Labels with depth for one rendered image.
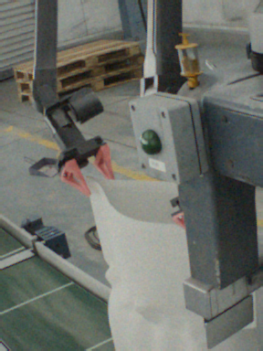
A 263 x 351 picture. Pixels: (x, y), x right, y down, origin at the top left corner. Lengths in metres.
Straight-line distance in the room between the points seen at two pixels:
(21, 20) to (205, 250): 8.09
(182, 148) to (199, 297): 0.24
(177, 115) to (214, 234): 0.17
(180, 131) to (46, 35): 0.79
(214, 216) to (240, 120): 0.15
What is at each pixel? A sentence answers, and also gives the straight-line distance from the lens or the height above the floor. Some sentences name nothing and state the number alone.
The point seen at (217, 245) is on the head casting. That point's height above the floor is 1.14.
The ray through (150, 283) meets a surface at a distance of 1.18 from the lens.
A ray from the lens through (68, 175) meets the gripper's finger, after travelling 1.36.
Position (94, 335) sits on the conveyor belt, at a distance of 2.00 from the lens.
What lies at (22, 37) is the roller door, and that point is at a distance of 8.84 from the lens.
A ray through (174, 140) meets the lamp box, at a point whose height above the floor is 1.29.
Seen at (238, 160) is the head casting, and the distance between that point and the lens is 0.72.
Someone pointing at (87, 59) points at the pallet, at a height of 0.39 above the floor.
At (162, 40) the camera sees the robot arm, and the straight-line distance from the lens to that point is 1.06.
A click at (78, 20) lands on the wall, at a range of 9.33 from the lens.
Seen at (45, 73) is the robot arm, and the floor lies 1.27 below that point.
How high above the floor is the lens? 1.52
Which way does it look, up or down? 22 degrees down
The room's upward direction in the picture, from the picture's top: 10 degrees counter-clockwise
